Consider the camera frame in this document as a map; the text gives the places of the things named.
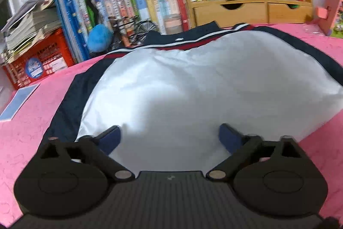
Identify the miniature bicycle model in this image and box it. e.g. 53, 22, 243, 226
108, 16, 158, 48

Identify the red plastic crate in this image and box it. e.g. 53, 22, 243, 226
5, 28, 77, 90

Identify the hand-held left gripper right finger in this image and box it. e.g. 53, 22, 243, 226
206, 123, 304, 182

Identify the stack of workbooks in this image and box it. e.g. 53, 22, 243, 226
0, 0, 63, 66

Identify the row of tall thin books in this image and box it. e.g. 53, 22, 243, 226
54, 0, 94, 63

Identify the wooden drawer organizer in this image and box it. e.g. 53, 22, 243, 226
185, 0, 314, 29

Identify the navy and white jacket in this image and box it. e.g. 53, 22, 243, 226
44, 20, 343, 173

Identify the translucent plastic cup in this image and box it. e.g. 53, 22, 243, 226
163, 14, 183, 36

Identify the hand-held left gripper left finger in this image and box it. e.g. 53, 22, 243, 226
38, 125, 135, 182

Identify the light blue booklet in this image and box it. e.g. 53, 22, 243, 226
0, 83, 41, 121

